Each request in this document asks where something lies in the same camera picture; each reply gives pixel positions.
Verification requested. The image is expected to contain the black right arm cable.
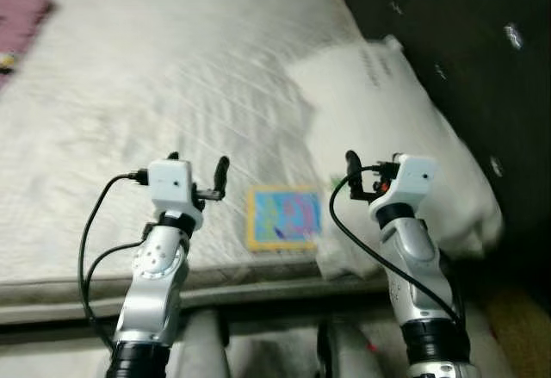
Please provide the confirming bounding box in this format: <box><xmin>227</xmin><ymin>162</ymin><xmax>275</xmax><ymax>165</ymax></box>
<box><xmin>328</xmin><ymin>167</ymin><xmax>461</xmax><ymax>323</ymax></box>

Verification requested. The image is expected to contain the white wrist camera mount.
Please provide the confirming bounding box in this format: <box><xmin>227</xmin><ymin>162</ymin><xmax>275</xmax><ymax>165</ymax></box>
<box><xmin>146</xmin><ymin>159</ymin><xmax>204</xmax><ymax>224</ymax></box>
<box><xmin>370</xmin><ymin>154</ymin><xmax>438</xmax><ymax>220</ymax></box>

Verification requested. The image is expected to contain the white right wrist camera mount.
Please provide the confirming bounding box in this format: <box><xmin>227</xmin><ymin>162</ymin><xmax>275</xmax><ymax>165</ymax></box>
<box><xmin>370</xmin><ymin>154</ymin><xmax>438</xmax><ymax>220</ymax></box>

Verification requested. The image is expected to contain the grey right robot leg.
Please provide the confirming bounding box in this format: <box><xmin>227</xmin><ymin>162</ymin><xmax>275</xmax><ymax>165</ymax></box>
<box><xmin>323</xmin><ymin>318</ymin><xmax>406</xmax><ymax>378</ymax></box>

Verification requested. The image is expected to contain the dark bed base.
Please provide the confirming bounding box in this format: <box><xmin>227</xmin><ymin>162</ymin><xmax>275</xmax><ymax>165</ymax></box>
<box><xmin>0</xmin><ymin>296</ymin><xmax>414</xmax><ymax>349</ymax></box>

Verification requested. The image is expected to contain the grey left robot leg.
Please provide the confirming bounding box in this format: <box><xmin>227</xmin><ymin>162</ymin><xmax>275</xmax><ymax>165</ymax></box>
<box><xmin>168</xmin><ymin>309</ymin><xmax>229</xmax><ymax>378</ymax></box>

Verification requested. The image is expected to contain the grey quilted mattress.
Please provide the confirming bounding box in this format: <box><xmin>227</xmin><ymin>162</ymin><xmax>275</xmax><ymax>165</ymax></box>
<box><xmin>0</xmin><ymin>0</ymin><xmax>500</xmax><ymax>310</ymax></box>

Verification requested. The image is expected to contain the colourful children's book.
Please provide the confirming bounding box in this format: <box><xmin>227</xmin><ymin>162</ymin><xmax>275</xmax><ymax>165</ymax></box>
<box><xmin>245</xmin><ymin>186</ymin><xmax>324</xmax><ymax>252</ymax></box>

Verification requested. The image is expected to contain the pink printed blanket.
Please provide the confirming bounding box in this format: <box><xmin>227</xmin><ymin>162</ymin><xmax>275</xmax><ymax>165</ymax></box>
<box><xmin>0</xmin><ymin>0</ymin><xmax>54</xmax><ymax>73</ymax></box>

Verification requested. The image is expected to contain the white pillow with print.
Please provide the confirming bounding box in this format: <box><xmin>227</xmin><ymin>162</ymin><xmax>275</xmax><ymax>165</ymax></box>
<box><xmin>284</xmin><ymin>35</ymin><xmax>505</xmax><ymax>280</ymax></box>

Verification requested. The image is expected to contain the black tufted headboard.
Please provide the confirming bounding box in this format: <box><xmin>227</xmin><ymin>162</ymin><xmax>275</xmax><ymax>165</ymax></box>
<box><xmin>331</xmin><ymin>0</ymin><xmax>551</xmax><ymax>284</ymax></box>

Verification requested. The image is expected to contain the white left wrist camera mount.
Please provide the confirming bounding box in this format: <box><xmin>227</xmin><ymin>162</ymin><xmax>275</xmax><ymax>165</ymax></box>
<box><xmin>146</xmin><ymin>159</ymin><xmax>204</xmax><ymax>224</ymax></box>

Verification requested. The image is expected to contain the grey robot leg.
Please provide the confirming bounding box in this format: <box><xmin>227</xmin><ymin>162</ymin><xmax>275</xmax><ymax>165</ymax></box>
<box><xmin>323</xmin><ymin>318</ymin><xmax>406</xmax><ymax>378</ymax></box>
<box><xmin>168</xmin><ymin>309</ymin><xmax>229</xmax><ymax>378</ymax></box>

